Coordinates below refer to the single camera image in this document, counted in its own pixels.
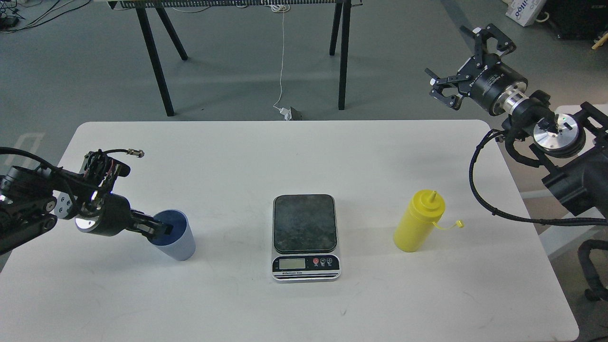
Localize blue plastic cup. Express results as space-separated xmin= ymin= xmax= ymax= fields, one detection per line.
xmin=147 ymin=209 xmax=196 ymax=261

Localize digital kitchen scale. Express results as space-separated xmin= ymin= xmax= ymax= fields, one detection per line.
xmin=271 ymin=193 xmax=342 ymax=283

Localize white power cable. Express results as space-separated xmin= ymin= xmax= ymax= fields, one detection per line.
xmin=233 ymin=0 xmax=295 ymax=121

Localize white side table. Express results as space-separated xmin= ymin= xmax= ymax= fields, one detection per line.
xmin=529 ymin=102 xmax=607 ymax=227

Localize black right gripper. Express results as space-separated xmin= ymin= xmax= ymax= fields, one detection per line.
xmin=424 ymin=24 xmax=529 ymax=116

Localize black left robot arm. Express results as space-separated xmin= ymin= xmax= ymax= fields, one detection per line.
xmin=0 ymin=147 xmax=177 ymax=254

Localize white cardboard box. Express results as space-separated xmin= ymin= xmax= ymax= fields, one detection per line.
xmin=504 ymin=0 xmax=550 ymax=27

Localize black trestle table background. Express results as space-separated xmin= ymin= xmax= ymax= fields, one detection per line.
xmin=93 ymin=0 xmax=364 ymax=117

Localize yellow squeeze bottle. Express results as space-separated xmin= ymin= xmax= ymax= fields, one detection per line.
xmin=393 ymin=189 xmax=447 ymax=252

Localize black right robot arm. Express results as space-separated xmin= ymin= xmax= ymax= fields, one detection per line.
xmin=425 ymin=24 xmax=608 ymax=227

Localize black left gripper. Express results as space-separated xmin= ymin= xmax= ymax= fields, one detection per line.
xmin=75 ymin=193 xmax=173 ymax=239

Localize black floor cables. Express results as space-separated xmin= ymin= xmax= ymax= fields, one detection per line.
xmin=0 ymin=0 xmax=93 ymax=34

